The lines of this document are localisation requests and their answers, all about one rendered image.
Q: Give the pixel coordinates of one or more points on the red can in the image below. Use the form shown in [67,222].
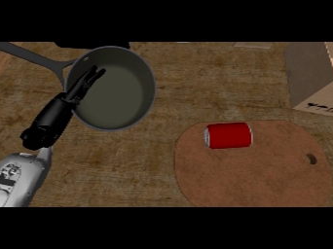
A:
[230,135]

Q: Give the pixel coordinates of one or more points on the brown wooden cutting board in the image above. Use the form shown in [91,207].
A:
[255,168]

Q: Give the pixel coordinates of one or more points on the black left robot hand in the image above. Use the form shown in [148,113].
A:
[54,115]

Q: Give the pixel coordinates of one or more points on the cardboard box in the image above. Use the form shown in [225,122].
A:
[317,84]

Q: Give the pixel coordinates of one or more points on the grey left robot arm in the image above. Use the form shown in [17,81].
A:
[13,180]

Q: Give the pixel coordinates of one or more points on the dark grey frying pan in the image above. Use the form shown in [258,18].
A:
[113,90]

